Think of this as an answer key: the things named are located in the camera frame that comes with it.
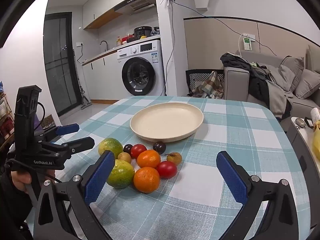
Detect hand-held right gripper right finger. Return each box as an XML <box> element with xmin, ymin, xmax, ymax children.
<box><xmin>216</xmin><ymin>151</ymin><xmax>300</xmax><ymax>240</ymax></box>

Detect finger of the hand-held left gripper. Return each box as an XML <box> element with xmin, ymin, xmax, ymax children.
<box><xmin>51</xmin><ymin>137</ymin><xmax>95</xmax><ymax>156</ymax></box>
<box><xmin>35</xmin><ymin>123</ymin><xmax>80</xmax><ymax>142</ymax></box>

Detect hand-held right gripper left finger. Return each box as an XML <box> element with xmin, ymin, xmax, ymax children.
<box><xmin>33</xmin><ymin>150</ymin><xmax>116</xmax><ymax>240</ymax></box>

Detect green yellow citrus fruit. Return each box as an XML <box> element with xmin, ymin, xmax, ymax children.
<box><xmin>98</xmin><ymin>138</ymin><xmax>124</xmax><ymax>159</ymax></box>
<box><xmin>106</xmin><ymin>159</ymin><xmax>136</xmax><ymax>189</ymax></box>

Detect brown longan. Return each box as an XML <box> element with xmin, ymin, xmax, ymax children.
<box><xmin>117</xmin><ymin>152</ymin><xmax>132</xmax><ymax>164</ymax></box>
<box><xmin>165</xmin><ymin>152</ymin><xmax>182</xmax><ymax>166</ymax></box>

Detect orange mandarin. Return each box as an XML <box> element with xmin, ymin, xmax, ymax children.
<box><xmin>137</xmin><ymin>149</ymin><xmax>161</xmax><ymax>169</ymax></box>
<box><xmin>133</xmin><ymin>166</ymin><xmax>160</xmax><ymax>193</ymax></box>

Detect red tomato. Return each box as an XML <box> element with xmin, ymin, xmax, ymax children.
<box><xmin>156</xmin><ymin>161</ymin><xmax>178</xmax><ymax>179</ymax></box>
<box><xmin>130</xmin><ymin>144</ymin><xmax>147</xmax><ymax>159</ymax></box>

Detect cream round plate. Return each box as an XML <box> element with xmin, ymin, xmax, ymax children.
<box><xmin>130</xmin><ymin>102</ymin><xmax>204</xmax><ymax>143</ymax></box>

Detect person's left hand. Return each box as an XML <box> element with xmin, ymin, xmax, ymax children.
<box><xmin>11</xmin><ymin>169</ymin><xmax>56</xmax><ymax>194</ymax></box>

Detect purple plastic bag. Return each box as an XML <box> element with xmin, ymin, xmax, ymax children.
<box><xmin>34</xmin><ymin>112</ymin><xmax>42</xmax><ymax>132</ymax></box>

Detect patterned cardboard box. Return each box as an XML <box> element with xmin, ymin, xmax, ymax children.
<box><xmin>40</xmin><ymin>114</ymin><xmax>57</xmax><ymax>129</ymax></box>

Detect floor mop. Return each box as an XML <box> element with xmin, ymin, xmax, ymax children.
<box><xmin>73</xmin><ymin>50</ymin><xmax>92</xmax><ymax>110</ymax></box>

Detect teal checked tablecloth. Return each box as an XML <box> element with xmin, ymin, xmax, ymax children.
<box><xmin>26</xmin><ymin>96</ymin><xmax>312</xmax><ymax>240</ymax></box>

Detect white kitchen counter cabinet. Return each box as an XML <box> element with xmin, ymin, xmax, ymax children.
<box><xmin>82</xmin><ymin>52</ymin><xmax>123</xmax><ymax>100</ymax></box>

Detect black framed glass door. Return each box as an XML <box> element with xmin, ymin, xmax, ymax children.
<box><xmin>43</xmin><ymin>12</ymin><xmax>84</xmax><ymax>117</ymax></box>

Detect white round side table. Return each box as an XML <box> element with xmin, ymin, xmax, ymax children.
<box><xmin>285</xmin><ymin>116</ymin><xmax>320</xmax><ymax>230</ymax></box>

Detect white washing machine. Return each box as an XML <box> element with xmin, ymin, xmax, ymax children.
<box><xmin>117</xmin><ymin>39</ymin><xmax>165</xmax><ymax>97</ymax></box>

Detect yellow packet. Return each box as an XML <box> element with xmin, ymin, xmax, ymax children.
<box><xmin>312</xmin><ymin>127</ymin><xmax>320</xmax><ymax>161</ymax></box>

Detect grey sofa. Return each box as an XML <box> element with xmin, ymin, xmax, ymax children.
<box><xmin>223</xmin><ymin>45</ymin><xmax>320</xmax><ymax>130</ymax></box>

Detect grey garment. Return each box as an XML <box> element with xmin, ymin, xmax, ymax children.
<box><xmin>260</xmin><ymin>64</ymin><xmax>294</xmax><ymax>119</ymax></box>

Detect plaid cloth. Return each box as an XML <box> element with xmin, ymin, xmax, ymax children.
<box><xmin>194</xmin><ymin>71</ymin><xmax>225</xmax><ymax>99</ymax></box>

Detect dark jacket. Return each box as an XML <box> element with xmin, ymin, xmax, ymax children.
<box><xmin>220</xmin><ymin>52</ymin><xmax>270</xmax><ymax>103</ymax></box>

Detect black patterned chair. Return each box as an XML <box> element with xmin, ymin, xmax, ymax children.
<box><xmin>185</xmin><ymin>69</ymin><xmax>225</xmax><ymax>96</ymax></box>

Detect grey cushion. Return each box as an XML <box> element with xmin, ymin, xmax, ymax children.
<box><xmin>294</xmin><ymin>69</ymin><xmax>320</xmax><ymax>100</ymax></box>
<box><xmin>279</xmin><ymin>56</ymin><xmax>305</xmax><ymax>93</ymax></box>

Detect black cooker pot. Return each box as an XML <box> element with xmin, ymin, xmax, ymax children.
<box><xmin>134</xmin><ymin>26</ymin><xmax>152</xmax><ymax>41</ymax></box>

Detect steel range hood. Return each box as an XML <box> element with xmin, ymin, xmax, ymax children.
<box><xmin>114</xmin><ymin>0</ymin><xmax>157</xmax><ymax>15</ymax></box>

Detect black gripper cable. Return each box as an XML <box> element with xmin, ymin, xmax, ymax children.
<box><xmin>37</xmin><ymin>102</ymin><xmax>46</xmax><ymax>130</ymax></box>

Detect white wall cabinets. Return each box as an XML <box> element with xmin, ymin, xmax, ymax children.
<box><xmin>82</xmin><ymin>0</ymin><xmax>164</xmax><ymax>30</ymax></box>

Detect white charging cable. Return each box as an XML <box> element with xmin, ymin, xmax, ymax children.
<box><xmin>238</xmin><ymin>33</ymin><xmax>247</xmax><ymax>57</ymax></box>

